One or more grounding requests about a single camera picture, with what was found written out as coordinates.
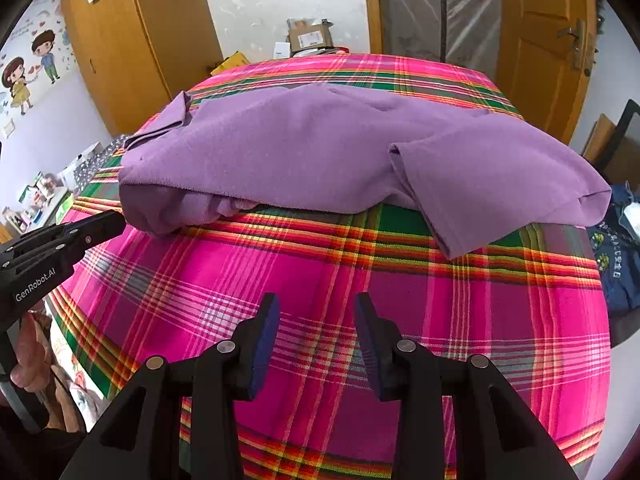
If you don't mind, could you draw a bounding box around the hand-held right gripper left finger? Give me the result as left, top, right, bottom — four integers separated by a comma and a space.
60, 292, 281, 480

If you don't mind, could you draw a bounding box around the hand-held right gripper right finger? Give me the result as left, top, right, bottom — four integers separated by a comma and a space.
354, 292, 581, 480

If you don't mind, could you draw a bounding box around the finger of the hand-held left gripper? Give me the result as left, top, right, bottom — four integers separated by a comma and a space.
0, 210, 127, 273

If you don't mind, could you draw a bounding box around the purple fleece garment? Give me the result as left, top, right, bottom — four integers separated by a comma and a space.
118, 84, 613, 261

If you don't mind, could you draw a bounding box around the person's left forearm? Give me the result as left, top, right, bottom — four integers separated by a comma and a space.
0, 405, 88, 480

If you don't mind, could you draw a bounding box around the person's left hand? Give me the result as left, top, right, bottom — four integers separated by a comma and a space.
11, 312, 53, 396

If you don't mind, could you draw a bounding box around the cluttered side table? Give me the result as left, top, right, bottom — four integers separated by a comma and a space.
0, 170, 76, 241

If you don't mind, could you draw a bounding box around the white storage box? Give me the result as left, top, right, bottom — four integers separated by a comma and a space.
59, 142, 103, 193

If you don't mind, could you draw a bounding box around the pink plaid bed sheet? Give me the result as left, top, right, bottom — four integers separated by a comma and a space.
47, 52, 613, 480

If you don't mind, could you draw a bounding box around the floral pink cloth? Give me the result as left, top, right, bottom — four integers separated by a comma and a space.
50, 360, 108, 433

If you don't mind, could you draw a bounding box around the wooden wardrobe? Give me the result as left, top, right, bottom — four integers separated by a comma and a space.
59, 0, 223, 136

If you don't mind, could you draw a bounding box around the yellow box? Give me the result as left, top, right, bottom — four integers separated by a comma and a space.
210, 51, 251, 77

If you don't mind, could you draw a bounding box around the blue denim bag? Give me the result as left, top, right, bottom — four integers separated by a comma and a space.
587, 182, 640, 318

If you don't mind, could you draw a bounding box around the cardboard box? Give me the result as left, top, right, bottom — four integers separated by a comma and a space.
286, 17, 335, 53

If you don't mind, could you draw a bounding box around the flat cardboard piece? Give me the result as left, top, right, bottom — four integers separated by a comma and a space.
582, 114, 618, 161

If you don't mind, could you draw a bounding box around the translucent door curtain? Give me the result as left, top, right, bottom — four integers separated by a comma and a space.
375, 0, 503, 66

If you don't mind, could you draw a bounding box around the wooden door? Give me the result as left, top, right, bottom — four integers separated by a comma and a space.
500, 0, 598, 143

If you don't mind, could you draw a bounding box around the cartoon couple wall sticker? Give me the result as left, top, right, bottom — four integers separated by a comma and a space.
0, 0, 76, 116

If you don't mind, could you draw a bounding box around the wooden door frame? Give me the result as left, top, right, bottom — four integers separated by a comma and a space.
361, 0, 386, 56

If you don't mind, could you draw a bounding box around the metal door handle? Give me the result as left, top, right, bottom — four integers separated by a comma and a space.
557, 19, 588, 71

